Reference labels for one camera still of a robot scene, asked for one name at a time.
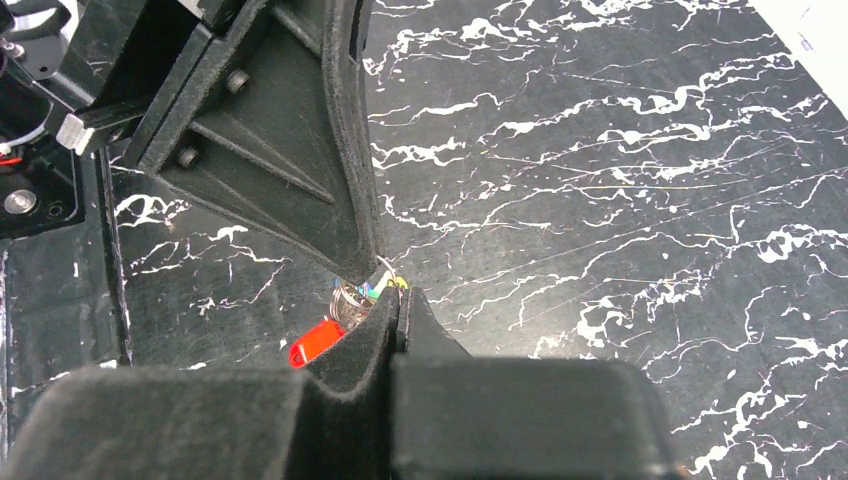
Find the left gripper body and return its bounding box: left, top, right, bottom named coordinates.
left=1, top=1, right=242, bottom=239

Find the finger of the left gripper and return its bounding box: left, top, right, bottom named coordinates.
left=122, top=1, right=383, bottom=282

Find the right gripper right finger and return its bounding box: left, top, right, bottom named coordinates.
left=390, top=288, right=684, bottom=479

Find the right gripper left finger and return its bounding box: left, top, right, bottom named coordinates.
left=1, top=288, right=400, bottom=479

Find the keyring with coloured tags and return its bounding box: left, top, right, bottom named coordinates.
left=288, top=257, right=410, bottom=369

